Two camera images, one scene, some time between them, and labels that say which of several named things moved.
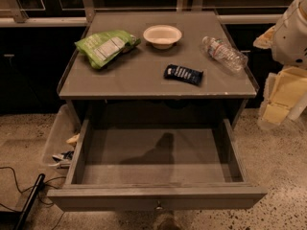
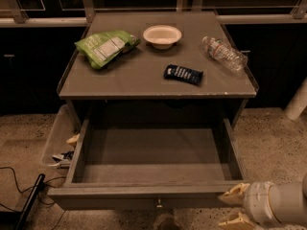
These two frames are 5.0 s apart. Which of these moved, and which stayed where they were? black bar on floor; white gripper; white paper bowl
Moved: white gripper
Stayed: black bar on floor; white paper bowl
